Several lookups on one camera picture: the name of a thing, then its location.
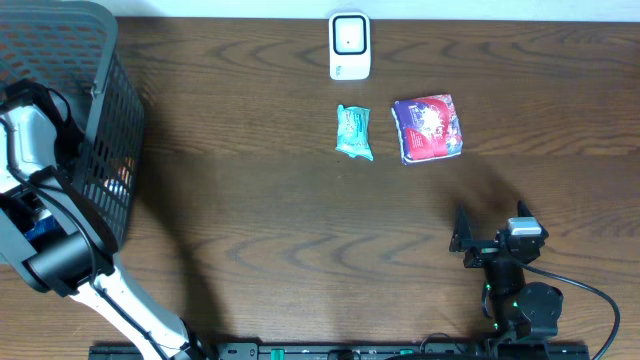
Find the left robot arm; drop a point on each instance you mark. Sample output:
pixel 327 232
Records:
pixel 57 241

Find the grey plastic mesh basket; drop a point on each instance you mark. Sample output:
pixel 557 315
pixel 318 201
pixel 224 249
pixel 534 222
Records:
pixel 70 46

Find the blue snack bar wrapper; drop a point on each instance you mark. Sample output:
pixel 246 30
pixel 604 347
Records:
pixel 42 223

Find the red purple snack packet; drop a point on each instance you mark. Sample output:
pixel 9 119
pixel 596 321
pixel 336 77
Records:
pixel 428 128

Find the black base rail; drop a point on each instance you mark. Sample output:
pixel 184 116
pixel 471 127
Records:
pixel 431 350

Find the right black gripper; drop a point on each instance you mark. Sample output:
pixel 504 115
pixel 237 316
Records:
pixel 491 250

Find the teal wet wipes packet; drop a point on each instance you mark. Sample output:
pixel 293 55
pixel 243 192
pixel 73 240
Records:
pixel 352 132

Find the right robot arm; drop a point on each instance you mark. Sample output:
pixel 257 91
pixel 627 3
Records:
pixel 525 313

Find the orange tissue packet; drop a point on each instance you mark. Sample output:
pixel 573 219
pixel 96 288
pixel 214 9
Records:
pixel 121 184

